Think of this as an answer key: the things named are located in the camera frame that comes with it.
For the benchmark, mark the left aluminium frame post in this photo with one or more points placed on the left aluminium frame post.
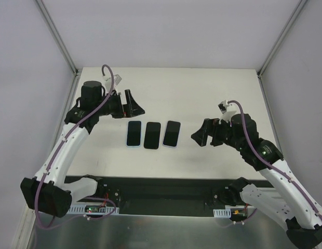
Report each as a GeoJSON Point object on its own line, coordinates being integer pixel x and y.
{"type": "Point", "coordinates": [56, 35]}

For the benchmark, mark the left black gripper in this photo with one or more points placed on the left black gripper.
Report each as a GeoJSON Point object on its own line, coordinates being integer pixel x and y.
{"type": "Point", "coordinates": [122, 106]}

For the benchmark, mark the right white cable duct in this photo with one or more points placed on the right white cable duct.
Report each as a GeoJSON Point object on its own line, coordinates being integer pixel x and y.
{"type": "Point", "coordinates": [222, 213]}

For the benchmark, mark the white cable duct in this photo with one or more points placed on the white cable duct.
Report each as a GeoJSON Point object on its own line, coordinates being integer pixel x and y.
{"type": "Point", "coordinates": [222, 213]}
{"type": "Point", "coordinates": [92, 209]}

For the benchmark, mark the left white cable duct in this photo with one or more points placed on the left white cable duct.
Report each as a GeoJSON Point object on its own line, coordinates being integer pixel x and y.
{"type": "Point", "coordinates": [92, 209]}

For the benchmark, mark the black phone blue edge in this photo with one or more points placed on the black phone blue edge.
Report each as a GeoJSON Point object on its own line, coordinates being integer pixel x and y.
{"type": "Point", "coordinates": [133, 133]}

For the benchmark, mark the right aluminium table rail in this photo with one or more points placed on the right aluminium table rail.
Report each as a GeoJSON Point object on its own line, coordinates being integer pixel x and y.
{"type": "Point", "coordinates": [270, 115]}

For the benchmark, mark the aluminium table rail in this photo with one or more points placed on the aluminium table rail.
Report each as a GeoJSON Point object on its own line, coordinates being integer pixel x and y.
{"type": "Point", "coordinates": [270, 115]}
{"type": "Point", "coordinates": [67, 105]}

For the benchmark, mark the right aluminium frame post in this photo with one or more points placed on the right aluminium frame post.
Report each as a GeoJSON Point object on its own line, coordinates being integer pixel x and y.
{"type": "Point", "coordinates": [283, 35]}

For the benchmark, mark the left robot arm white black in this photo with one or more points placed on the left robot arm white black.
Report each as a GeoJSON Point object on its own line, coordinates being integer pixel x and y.
{"type": "Point", "coordinates": [46, 191]}

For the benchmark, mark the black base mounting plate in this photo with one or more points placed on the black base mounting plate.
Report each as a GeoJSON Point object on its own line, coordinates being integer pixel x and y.
{"type": "Point", "coordinates": [166, 196]}

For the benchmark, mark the lavender phone case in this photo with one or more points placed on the lavender phone case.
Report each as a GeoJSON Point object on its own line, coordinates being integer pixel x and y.
{"type": "Point", "coordinates": [164, 145]}

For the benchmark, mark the aluminium frame post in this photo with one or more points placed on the aluminium frame post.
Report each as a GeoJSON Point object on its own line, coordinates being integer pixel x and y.
{"type": "Point", "coordinates": [56, 35]}
{"type": "Point", "coordinates": [283, 35]}

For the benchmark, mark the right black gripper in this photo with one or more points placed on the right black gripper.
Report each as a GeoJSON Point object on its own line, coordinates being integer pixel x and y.
{"type": "Point", "coordinates": [214, 133]}

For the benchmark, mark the left aluminium table rail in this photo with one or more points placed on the left aluminium table rail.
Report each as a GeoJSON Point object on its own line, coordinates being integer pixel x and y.
{"type": "Point", "coordinates": [67, 105]}

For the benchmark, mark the light blue phone case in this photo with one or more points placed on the light blue phone case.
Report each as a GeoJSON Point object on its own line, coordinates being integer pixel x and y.
{"type": "Point", "coordinates": [133, 146]}

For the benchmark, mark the black phone case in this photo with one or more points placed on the black phone case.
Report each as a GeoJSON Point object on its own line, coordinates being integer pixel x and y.
{"type": "Point", "coordinates": [152, 135]}

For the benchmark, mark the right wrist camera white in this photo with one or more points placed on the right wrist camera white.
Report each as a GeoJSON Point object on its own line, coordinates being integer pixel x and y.
{"type": "Point", "coordinates": [228, 110]}

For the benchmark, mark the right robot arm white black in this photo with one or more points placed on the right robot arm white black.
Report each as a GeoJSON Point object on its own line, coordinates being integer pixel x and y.
{"type": "Point", "coordinates": [298, 213]}

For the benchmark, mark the metal sheet front panel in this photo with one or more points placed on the metal sheet front panel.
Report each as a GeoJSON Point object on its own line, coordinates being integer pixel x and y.
{"type": "Point", "coordinates": [124, 231]}

